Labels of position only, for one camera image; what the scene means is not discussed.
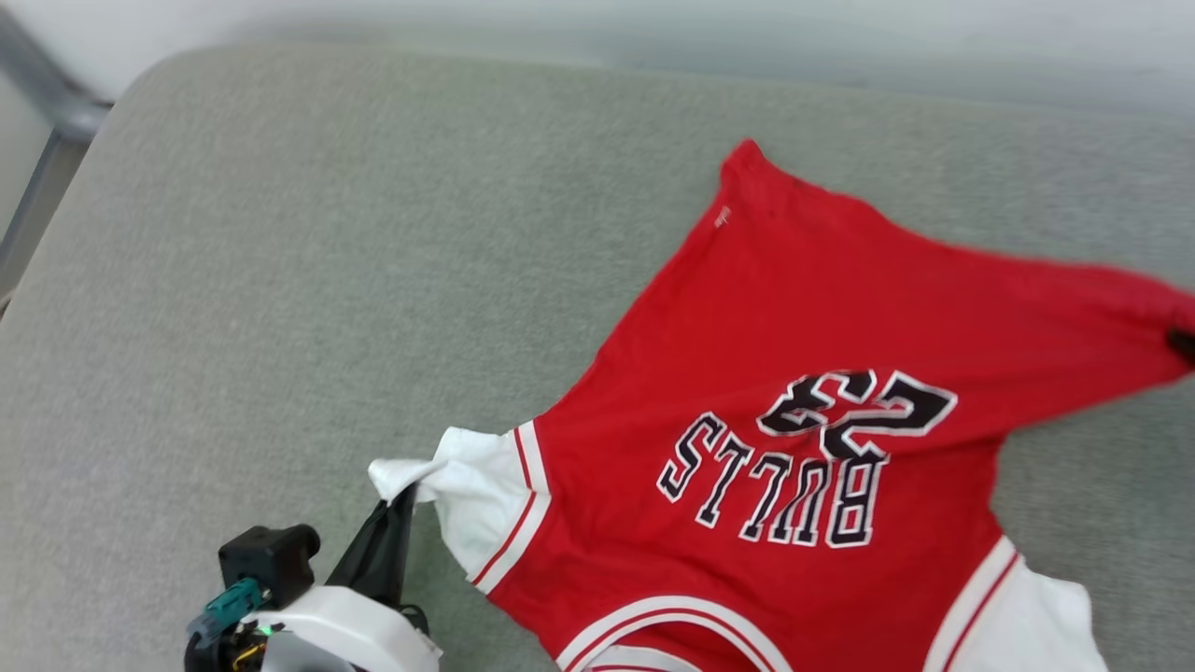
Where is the grey metal frame bar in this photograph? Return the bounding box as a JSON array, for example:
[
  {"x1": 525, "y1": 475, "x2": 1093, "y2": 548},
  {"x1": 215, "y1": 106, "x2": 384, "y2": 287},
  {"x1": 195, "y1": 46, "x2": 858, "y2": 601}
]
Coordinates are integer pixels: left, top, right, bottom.
[{"x1": 0, "y1": 7, "x2": 115, "y2": 304}]

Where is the red and white basketball jersey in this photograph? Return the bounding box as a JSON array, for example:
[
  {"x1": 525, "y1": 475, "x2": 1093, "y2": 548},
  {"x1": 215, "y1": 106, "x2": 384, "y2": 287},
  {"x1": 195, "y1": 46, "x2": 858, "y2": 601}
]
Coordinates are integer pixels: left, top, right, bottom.
[{"x1": 367, "y1": 138, "x2": 1195, "y2": 672}]

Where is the teal cable connector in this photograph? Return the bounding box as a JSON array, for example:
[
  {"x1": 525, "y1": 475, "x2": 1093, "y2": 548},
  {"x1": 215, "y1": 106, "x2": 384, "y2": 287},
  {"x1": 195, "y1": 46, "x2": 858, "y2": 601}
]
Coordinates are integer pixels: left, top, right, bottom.
[{"x1": 186, "y1": 577, "x2": 269, "y2": 645}]

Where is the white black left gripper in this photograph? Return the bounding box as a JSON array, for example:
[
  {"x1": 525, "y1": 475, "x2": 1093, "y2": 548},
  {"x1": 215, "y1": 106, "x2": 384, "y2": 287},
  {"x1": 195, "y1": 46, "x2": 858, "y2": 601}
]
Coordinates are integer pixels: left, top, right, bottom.
[{"x1": 184, "y1": 483, "x2": 445, "y2": 672}]

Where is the grey fabric sofa seat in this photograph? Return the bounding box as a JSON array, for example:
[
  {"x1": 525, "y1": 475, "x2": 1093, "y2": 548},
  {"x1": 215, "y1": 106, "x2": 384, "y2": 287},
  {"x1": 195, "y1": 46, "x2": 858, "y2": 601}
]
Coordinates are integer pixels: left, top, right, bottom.
[{"x1": 0, "y1": 42, "x2": 1195, "y2": 672}]

